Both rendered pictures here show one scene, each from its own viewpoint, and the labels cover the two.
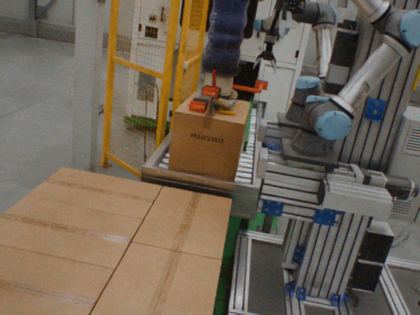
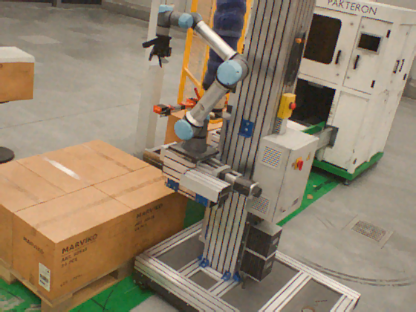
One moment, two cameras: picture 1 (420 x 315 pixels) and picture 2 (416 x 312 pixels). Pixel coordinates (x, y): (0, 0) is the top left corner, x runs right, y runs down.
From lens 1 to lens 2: 191 cm
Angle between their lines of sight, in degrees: 27
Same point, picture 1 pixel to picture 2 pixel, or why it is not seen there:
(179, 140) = (170, 135)
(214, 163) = not seen: hidden behind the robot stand
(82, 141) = (142, 129)
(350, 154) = (232, 159)
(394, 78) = (258, 106)
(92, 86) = (151, 88)
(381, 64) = (209, 93)
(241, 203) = not seen: hidden behind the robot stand
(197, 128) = not seen: hidden behind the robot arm
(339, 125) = (183, 128)
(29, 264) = (29, 178)
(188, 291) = (93, 214)
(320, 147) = (192, 145)
